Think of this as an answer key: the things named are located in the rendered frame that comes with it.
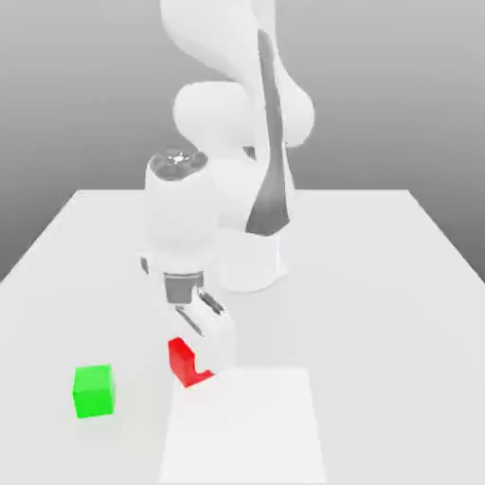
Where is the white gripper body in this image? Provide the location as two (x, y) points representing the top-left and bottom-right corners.
(166, 291), (239, 374)

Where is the small red cube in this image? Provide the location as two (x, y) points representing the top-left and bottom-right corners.
(168, 336), (216, 388)

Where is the small green cube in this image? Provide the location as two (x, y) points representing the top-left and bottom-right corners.
(72, 363), (116, 420)

